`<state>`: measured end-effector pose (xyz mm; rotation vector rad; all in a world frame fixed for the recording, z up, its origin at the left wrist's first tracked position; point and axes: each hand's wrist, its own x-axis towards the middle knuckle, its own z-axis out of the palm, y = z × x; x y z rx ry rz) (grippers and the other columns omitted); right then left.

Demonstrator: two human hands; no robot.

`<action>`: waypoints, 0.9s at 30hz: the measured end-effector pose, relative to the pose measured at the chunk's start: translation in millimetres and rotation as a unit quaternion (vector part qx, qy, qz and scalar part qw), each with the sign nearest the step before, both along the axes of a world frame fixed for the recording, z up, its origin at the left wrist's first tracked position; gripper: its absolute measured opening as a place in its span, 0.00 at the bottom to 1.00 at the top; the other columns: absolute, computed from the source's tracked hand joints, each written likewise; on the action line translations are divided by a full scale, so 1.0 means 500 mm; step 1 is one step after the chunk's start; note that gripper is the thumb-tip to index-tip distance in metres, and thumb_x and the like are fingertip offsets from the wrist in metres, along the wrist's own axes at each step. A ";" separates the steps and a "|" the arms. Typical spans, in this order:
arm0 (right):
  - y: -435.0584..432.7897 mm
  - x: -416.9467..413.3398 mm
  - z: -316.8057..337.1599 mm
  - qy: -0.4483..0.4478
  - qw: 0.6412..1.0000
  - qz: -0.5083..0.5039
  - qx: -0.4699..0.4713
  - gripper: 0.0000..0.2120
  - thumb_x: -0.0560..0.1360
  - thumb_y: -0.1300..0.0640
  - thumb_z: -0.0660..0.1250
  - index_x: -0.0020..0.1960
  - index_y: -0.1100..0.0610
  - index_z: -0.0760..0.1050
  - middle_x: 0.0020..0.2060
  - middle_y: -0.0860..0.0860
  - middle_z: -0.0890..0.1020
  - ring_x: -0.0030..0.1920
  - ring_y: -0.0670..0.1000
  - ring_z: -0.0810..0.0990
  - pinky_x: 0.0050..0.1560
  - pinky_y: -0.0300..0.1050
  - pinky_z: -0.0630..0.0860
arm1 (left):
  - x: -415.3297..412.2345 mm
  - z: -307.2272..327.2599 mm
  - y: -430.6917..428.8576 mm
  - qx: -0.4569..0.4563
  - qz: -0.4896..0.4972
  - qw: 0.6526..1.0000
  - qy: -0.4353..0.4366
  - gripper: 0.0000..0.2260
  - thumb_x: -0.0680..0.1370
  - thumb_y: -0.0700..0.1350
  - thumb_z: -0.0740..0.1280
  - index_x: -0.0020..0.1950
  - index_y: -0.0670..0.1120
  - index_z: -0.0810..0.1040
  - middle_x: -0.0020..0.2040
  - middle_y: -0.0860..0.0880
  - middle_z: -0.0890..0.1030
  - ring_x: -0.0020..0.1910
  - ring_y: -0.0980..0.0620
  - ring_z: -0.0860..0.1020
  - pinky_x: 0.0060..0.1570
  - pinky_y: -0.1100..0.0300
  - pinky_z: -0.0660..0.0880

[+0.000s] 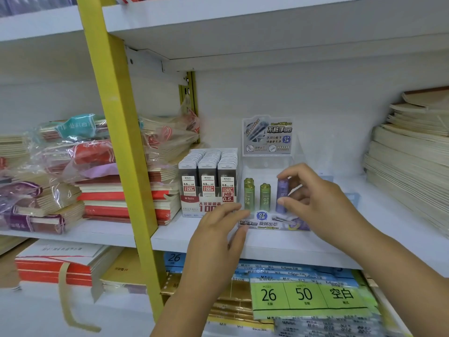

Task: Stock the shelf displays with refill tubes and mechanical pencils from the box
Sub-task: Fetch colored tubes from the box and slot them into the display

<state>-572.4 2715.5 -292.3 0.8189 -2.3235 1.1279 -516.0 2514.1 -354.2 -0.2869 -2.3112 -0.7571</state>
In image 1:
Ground beige notebook stack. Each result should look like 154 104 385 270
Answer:
361 271 413 337
363 86 449 239

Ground wrapped teal-band notebook pack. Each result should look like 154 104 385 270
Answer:
35 114 109 141

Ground person's right forearm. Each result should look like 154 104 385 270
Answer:
350 231 449 337

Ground crumpled plastic-wrapped notebook pack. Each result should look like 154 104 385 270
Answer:
138 94 201 162

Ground wrapped red-band notebook stack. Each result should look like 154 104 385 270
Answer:
0 135 32 171

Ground yellow shelf post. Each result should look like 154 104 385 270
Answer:
75 0 166 323

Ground clear display of green purple tubes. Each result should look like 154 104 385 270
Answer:
238 114 313 232

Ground clear pen packs red label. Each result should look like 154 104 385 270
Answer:
0 0 80 18

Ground clear box with blue label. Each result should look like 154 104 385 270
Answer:
315 171 362 211

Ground pink paper sheet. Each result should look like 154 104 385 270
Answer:
80 163 118 179

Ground red-spine notebook stack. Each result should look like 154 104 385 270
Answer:
75 166 182 227

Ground yellow notebook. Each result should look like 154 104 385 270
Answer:
100 247 148 295

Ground stack of gold paper packs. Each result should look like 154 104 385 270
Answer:
160 271 276 330

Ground tan notebooks with black spine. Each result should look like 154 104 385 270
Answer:
0 234 30 256

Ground wrapped red-band notebook pack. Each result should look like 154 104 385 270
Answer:
38 138 116 174

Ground stack of blue paper packs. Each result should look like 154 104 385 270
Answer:
164 251 358 288

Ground yellow slotted bracket rail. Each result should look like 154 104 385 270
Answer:
178 71 199 115

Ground person's left hand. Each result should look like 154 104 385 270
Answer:
179 202 252 295

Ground person's right hand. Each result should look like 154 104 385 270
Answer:
277 163 381 248

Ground rows of lead cases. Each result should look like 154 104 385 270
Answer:
178 147 239 198

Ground brown kraft folder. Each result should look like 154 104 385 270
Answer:
0 238 37 290

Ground beige paper strap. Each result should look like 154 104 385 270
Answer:
58 262 102 333

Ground red white receipt book bundle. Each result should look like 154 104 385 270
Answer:
14 239 123 288

